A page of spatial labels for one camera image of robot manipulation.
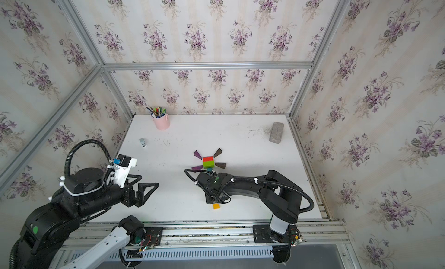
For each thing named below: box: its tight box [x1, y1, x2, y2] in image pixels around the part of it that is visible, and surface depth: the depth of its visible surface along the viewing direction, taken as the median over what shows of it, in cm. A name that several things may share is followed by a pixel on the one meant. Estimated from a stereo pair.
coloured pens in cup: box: [146, 105, 167, 119], surface depth 109 cm
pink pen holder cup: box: [151, 113, 171, 131], surface depth 110 cm
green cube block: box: [203, 160, 215, 169], surface depth 97 cm
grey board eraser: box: [268, 121, 285, 144], surface depth 110 cm
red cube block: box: [202, 155, 214, 163], surface depth 98 cm
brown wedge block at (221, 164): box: [214, 162, 227, 170], surface depth 97 cm
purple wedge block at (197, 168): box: [191, 165, 204, 172], surface depth 95 cm
